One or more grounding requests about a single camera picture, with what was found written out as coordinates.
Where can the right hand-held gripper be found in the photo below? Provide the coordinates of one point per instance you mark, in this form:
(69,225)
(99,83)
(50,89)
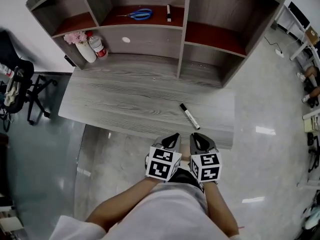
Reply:
(207,169)

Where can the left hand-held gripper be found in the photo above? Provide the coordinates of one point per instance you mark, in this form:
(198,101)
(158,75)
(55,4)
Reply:
(160,167)

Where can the blue handled scissors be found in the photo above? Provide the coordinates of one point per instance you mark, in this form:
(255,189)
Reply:
(140,14)

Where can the person's left forearm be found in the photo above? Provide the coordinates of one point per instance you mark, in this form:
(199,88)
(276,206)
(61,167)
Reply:
(125,204)

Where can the person's right forearm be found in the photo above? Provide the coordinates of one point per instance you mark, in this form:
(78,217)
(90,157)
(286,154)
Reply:
(220,209)

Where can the grey wooden desk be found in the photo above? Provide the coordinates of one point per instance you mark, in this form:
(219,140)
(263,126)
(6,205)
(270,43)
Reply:
(125,96)

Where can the white desk with monitor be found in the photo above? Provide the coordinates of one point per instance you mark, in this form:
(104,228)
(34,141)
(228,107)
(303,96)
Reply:
(297,40)

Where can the black office chair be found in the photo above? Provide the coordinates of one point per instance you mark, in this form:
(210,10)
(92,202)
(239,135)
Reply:
(20,84)

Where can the person's black trousers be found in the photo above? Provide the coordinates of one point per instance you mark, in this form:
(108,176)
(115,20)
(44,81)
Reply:
(185,179)

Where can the person's white shirt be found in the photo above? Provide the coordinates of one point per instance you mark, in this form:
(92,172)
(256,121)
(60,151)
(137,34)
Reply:
(162,216)

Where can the grey wooden shelf unit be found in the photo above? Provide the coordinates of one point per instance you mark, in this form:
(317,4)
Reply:
(150,39)

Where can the red label water bottle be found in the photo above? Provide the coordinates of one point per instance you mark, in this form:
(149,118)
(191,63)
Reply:
(98,46)

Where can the white power strip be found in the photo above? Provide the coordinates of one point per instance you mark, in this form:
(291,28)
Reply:
(279,52)

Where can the white vase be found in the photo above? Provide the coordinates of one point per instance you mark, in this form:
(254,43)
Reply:
(86,52)

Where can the pink flowers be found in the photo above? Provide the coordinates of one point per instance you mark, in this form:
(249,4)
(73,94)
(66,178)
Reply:
(73,37)

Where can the cardboard box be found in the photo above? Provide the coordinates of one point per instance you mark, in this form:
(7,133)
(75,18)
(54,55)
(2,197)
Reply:
(312,35)

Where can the black computer monitor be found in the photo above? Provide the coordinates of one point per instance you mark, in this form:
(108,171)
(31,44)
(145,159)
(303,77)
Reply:
(298,15)

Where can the beige cloth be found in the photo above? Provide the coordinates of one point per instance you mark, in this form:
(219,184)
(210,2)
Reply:
(12,91)

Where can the dark brown cabinet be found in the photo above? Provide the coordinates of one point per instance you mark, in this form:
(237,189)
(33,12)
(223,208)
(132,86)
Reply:
(3,169)

